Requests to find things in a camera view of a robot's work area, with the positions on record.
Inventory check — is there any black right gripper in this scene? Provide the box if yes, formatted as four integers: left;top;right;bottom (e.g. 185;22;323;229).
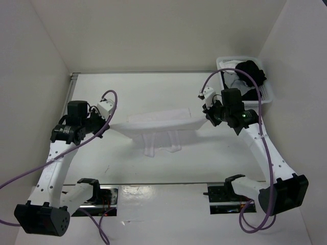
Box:
203;96;230;126

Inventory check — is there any white tank top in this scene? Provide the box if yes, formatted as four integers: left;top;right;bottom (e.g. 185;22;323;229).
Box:
110;108;207;157

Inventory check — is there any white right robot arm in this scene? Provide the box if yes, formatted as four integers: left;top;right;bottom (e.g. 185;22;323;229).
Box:
199;87;309;216

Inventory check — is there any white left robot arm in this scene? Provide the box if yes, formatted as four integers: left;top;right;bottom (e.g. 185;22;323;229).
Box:
14;99;114;236

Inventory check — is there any white garment in basket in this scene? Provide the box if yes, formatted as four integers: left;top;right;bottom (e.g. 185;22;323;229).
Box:
219;60;242;74

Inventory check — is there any white plastic laundry basket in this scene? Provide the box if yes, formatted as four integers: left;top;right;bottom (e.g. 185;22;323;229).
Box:
216;55;275;105

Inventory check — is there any black garment in basket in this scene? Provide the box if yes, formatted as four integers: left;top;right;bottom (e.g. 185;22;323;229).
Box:
221;60;267;101

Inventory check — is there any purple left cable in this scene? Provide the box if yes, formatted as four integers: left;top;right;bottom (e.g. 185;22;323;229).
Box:
0;89;119;245

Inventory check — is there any purple cable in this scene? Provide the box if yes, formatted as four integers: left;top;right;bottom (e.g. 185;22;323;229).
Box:
0;89;119;245
200;68;276;234

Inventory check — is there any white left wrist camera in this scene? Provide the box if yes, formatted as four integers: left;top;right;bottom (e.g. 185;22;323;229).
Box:
97;99;114;120

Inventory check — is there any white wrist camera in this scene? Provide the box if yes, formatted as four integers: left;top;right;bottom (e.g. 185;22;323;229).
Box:
97;99;114;120
198;86;216;109

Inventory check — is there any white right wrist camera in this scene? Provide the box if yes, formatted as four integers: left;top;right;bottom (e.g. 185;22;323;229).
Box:
198;86;216;109

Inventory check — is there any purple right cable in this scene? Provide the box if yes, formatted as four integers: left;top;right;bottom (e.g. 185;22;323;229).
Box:
200;68;276;234

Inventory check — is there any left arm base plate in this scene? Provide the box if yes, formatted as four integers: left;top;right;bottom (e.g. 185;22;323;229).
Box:
80;185;119;217

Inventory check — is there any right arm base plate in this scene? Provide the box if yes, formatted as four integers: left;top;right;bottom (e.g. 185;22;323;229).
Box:
203;183;249;215

